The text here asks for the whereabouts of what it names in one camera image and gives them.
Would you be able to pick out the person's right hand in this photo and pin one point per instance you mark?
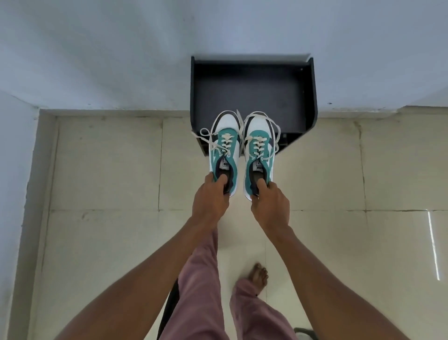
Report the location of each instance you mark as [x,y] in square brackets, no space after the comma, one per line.
[271,210]

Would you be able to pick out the person's left hand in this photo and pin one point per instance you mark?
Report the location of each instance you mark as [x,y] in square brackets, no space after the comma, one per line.
[208,203]

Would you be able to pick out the person's right thumb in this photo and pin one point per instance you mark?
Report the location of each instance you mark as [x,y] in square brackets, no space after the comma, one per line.
[261,186]

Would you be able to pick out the person's left thumb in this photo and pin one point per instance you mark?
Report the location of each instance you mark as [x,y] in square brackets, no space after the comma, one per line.
[224,183]

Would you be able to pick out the teal white sneaker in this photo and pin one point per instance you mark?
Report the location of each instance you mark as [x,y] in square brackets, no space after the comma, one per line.
[227,140]
[260,140]

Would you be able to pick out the person's left forearm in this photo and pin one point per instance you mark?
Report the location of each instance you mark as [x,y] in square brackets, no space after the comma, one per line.
[140,290]

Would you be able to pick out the person's right forearm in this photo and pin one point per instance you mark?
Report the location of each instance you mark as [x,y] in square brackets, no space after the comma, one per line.
[325,290]

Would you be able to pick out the person's right foot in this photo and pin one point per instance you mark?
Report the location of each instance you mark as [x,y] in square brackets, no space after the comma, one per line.
[258,276]

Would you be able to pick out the black wooden shoe rack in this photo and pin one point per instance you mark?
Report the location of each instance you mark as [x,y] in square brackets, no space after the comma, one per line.
[252,87]

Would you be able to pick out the pink trousers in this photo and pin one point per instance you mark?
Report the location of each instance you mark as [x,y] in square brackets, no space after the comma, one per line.
[199,301]

